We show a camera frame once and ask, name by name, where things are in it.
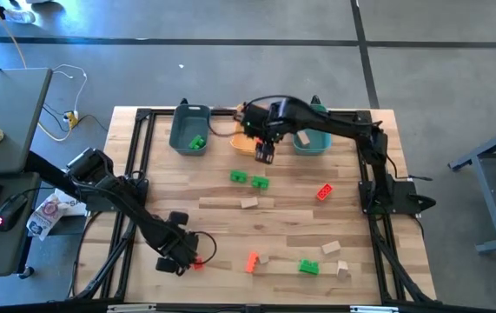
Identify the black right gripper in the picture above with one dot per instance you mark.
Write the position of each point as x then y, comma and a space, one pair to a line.
260, 121

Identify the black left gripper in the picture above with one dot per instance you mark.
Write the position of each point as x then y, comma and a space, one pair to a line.
171, 239

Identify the green toy brick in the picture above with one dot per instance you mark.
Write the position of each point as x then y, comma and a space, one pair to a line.
260, 183
239, 176
196, 142
308, 267

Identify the wooden block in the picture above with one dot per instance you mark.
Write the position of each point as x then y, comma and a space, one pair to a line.
264, 259
331, 248
249, 203
303, 138
342, 269

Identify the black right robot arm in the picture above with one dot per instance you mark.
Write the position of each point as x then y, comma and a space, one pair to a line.
339, 124

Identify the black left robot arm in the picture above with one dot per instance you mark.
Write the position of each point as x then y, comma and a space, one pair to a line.
113, 187

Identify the yellow plastic bin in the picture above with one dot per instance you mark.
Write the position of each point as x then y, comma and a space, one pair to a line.
241, 145

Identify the teal plastic bin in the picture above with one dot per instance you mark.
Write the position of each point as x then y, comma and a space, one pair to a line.
321, 147

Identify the dark grey plastic bin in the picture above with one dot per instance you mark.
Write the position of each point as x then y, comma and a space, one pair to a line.
187, 126

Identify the white printed box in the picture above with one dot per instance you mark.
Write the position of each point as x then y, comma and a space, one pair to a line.
76, 204

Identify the white snack bag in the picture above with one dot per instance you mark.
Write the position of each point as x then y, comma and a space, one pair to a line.
45, 217

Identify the yellow power strip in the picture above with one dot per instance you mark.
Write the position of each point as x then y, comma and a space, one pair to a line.
72, 119

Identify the dark grey desk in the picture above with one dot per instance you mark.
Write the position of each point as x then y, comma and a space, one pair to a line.
8, 252

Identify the black computer mouse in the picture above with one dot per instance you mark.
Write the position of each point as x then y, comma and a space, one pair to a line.
11, 213

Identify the light grey desk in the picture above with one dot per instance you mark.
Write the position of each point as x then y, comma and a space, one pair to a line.
8, 108

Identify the blue grey metal table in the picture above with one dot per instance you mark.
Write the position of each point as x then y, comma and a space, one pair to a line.
491, 187

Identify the clear plastic bottle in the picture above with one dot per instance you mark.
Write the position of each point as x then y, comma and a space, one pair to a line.
19, 16

